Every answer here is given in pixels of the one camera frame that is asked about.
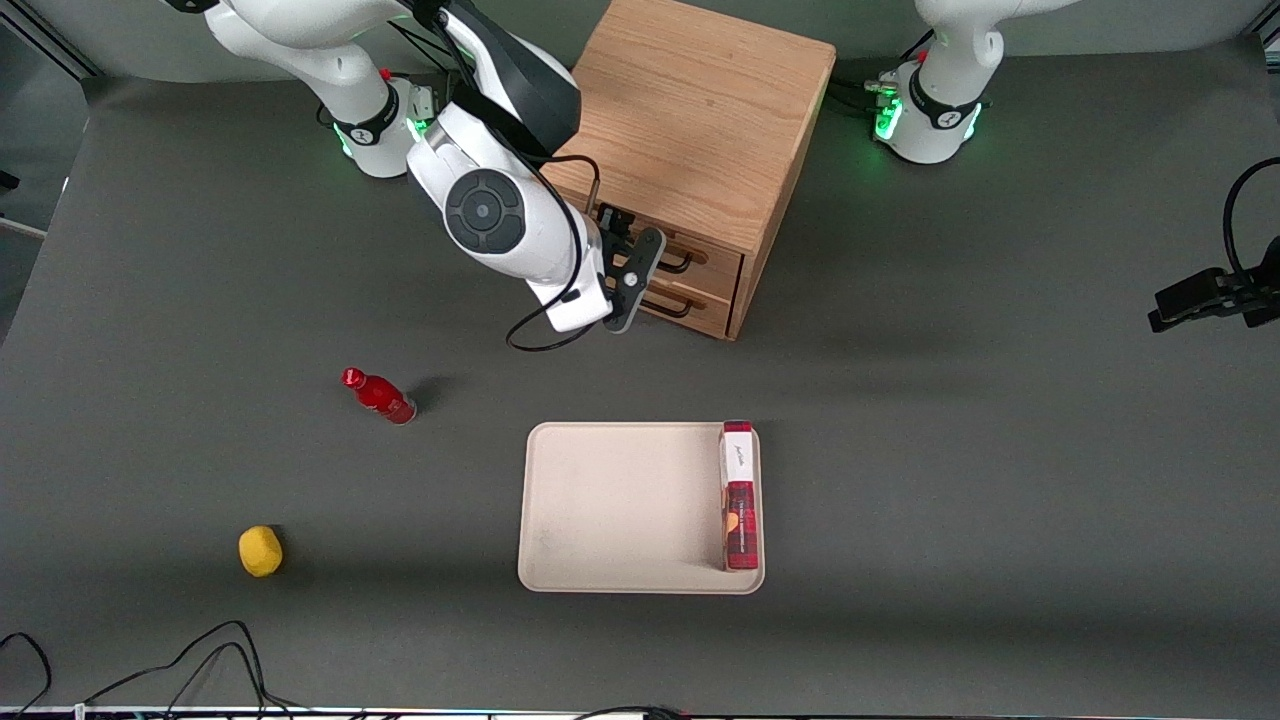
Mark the black camera clamp mount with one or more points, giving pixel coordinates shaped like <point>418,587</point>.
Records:
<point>1200,295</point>

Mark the wooden drawer cabinet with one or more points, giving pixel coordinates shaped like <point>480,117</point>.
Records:
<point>690,100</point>

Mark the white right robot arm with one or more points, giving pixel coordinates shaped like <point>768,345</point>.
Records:
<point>450,150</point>

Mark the beige plastic tray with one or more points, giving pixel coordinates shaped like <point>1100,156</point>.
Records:
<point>620,510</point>

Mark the wooden drawer with deep tray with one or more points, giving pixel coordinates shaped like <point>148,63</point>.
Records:
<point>715,262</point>

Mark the red tartan shortbread box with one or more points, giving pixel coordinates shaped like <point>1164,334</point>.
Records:
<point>740,520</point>

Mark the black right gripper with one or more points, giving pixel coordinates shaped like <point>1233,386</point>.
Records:
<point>611,221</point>

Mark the small red bottle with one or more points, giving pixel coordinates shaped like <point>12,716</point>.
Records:
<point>385,398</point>

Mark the dark metal frame rail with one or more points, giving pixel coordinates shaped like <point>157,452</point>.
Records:
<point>60,45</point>

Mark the yellow lemon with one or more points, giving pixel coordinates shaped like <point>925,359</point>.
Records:
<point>260,551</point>

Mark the wooden drawer front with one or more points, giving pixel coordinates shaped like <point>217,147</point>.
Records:
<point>712,305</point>

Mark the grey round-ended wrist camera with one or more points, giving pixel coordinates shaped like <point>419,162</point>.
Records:
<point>640,270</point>

